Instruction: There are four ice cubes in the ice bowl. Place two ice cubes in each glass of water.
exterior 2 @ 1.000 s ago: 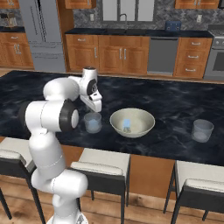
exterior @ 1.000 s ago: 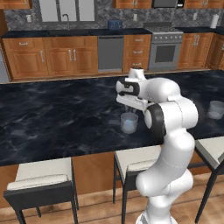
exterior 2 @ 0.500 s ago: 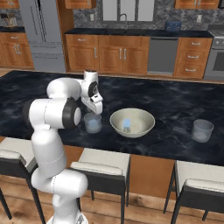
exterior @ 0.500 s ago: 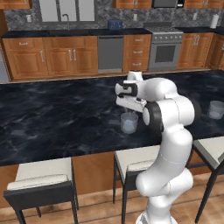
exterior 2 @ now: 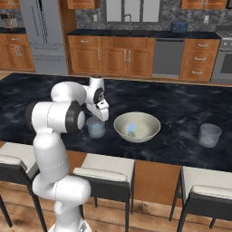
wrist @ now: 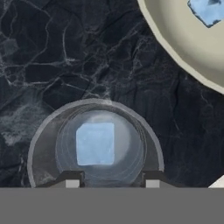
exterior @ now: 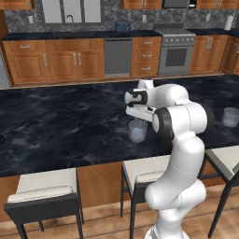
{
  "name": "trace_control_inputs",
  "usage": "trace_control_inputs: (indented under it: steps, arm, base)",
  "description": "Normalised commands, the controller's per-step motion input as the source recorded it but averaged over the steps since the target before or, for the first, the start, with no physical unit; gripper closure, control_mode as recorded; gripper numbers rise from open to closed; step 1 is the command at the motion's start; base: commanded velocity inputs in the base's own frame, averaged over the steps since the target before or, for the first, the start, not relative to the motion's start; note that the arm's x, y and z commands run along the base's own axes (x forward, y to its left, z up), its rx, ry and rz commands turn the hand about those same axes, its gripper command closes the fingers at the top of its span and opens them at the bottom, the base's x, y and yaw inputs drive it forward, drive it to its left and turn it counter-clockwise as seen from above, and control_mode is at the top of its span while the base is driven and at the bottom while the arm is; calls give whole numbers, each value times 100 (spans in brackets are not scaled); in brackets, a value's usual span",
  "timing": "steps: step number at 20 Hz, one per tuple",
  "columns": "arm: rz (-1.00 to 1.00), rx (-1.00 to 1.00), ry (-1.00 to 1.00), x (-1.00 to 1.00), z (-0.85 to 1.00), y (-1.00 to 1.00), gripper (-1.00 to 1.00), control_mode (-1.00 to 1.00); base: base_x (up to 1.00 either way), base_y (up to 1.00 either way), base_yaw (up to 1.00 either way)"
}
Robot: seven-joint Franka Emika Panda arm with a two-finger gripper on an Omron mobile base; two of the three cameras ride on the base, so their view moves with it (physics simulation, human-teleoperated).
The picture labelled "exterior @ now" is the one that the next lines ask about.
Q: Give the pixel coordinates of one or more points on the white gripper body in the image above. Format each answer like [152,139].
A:
[140,112]

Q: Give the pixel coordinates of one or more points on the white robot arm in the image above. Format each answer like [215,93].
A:
[186,155]

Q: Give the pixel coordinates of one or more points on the clear glass of water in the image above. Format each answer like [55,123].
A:
[137,132]
[231,118]

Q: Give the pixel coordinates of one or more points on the wooden drawer stack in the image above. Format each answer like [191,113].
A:
[146,56]

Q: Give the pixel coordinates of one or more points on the black stool with cream cushion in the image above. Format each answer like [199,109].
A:
[225,158]
[143,169]
[43,186]

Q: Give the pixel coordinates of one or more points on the grey dishwasher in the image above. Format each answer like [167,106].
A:
[118,57]

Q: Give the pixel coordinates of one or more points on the steel oven with hob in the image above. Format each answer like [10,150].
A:
[176,53]

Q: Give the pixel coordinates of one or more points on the wooden island base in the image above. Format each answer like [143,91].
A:
[96,183]

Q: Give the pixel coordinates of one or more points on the blue toaster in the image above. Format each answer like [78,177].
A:
[122,26]

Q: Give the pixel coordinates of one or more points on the wooden base cupboard run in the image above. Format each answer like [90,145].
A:
[214,53]
[59,59]

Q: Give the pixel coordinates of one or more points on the dark sink tap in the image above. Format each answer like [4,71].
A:
[71,21]

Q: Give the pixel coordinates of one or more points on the dark microwave oven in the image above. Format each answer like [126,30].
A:
[175,3]

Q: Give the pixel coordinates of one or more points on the white paper towel roll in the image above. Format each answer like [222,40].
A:
[229,22]

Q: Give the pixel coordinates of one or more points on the grey fridge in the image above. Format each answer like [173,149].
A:
[3,73]

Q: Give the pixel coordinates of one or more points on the white wall socket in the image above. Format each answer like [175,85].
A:
[208,17]
[30,19]
[144,18]

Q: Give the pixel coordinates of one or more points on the wooden wall cupboard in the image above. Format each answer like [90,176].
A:
[15,3]
[217,3]
[141,3]

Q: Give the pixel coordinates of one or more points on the window with grey frame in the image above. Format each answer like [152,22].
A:
[71,11]

